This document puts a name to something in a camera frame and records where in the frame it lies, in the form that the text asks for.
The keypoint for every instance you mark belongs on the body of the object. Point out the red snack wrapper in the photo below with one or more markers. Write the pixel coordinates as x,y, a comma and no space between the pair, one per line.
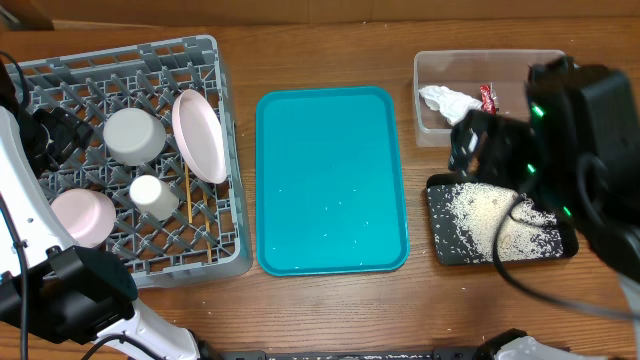
489,99

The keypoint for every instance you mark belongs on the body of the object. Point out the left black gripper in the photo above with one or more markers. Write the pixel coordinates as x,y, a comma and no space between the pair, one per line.
68,131

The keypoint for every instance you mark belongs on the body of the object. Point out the white cup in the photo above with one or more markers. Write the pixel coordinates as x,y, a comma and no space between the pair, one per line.
153,196

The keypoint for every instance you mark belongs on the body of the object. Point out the grey white bowl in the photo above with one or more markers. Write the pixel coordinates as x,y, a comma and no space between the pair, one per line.
133,136

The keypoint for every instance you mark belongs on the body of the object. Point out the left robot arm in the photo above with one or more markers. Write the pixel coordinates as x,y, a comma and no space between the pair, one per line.
51,287

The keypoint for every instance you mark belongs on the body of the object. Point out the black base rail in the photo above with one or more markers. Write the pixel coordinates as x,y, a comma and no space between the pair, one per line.
438,353

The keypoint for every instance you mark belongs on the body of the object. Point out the white napkin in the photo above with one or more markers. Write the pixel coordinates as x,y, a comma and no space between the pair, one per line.
452,105

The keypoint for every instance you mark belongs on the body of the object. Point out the grey plastic dish rack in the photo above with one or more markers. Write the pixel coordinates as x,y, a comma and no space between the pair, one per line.
150,77

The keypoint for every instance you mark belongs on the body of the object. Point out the wooden chopstick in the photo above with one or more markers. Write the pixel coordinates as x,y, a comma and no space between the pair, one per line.
207,225
188,193

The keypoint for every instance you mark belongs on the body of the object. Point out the black tray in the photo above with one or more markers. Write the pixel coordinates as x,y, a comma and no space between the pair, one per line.
435,225

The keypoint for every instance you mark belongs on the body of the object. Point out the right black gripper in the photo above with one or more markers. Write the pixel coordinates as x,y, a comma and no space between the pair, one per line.
509,145

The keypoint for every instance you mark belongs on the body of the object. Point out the large white plate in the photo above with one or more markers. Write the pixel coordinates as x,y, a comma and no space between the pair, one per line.
199,136

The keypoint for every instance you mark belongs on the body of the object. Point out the teal serving tray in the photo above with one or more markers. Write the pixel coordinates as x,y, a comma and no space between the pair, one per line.
329,187

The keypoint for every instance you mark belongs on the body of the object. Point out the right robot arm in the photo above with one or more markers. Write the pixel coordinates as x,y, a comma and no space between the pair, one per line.
577,156

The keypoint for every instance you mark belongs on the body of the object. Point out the clear plastic bin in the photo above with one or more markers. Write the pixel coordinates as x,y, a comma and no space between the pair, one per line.
465,71

